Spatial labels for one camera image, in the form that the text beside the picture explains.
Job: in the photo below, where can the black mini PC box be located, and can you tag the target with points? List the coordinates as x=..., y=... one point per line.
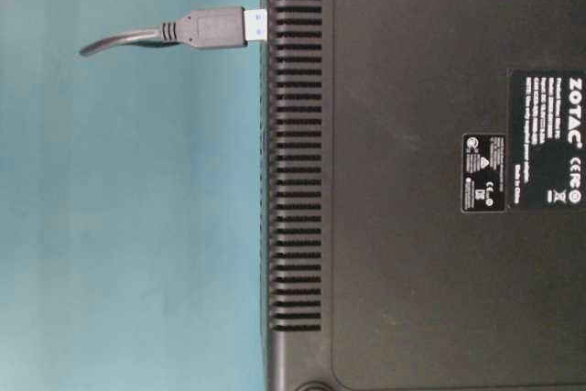
x=423, y=195

